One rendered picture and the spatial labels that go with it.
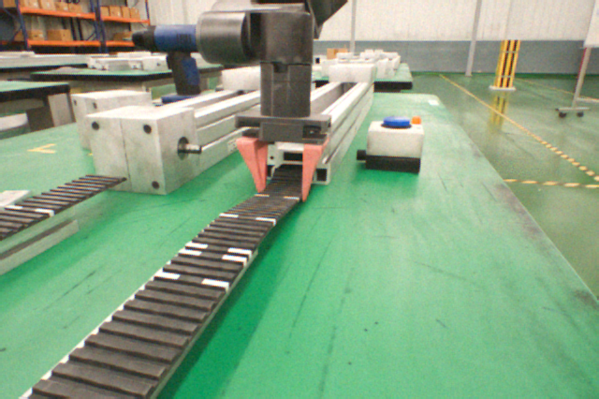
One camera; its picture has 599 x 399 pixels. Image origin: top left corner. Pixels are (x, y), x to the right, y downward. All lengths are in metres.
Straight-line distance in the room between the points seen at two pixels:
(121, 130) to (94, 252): 0.18
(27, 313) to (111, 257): 0.08
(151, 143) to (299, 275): 0.26
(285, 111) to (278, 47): 0.06
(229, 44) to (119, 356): 0.33
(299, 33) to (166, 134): 0.20
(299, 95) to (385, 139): 0.20
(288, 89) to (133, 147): 0.21
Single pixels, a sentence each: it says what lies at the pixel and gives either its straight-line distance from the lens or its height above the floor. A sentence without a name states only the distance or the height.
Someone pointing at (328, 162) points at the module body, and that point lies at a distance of 0.51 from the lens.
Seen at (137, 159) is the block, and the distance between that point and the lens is 0.51.
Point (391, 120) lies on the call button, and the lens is 0.59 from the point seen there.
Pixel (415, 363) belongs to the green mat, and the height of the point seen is 0.78.
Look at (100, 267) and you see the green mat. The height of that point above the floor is 0.78.
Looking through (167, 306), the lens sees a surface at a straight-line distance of 0.24.
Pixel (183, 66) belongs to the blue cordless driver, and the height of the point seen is 0.91.
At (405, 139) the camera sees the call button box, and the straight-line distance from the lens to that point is 0.58.
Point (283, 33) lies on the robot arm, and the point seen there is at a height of 0.97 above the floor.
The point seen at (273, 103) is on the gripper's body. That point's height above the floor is 0.90.
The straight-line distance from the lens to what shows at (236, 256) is 0.28.
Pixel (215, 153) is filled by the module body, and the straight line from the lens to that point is 0.62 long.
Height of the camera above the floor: 0.95
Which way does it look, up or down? 22 degrees down
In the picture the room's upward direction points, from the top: straight up
